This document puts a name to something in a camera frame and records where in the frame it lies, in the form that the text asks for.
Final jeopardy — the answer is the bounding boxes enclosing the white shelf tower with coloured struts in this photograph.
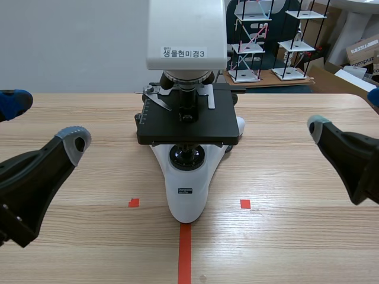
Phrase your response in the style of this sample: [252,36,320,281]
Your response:
[232,0,272,83]

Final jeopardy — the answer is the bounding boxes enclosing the white shelf tower with black rods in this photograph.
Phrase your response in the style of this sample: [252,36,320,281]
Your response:
[271,0,328,82]

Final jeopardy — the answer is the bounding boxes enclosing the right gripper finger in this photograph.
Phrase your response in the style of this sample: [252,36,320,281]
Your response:
[306,115,379,206]
[367,86,379,108]

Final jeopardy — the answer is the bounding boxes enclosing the flat brown cardboard board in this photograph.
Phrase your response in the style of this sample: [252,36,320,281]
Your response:
[221,69,316,89]

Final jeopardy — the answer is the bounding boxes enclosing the large plain cardboard box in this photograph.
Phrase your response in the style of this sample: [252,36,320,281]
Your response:
[298,0,345,70]

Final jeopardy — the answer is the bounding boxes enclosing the white and black microscope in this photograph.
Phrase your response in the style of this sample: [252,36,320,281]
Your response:
[134,0,246,225]

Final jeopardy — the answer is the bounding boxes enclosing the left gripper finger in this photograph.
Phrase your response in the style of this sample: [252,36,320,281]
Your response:
[0,89,34,122]
[0,126,92,249]

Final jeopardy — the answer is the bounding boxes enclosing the brown cardboard box with print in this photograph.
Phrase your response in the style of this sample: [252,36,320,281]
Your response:
[345,35,379,75]

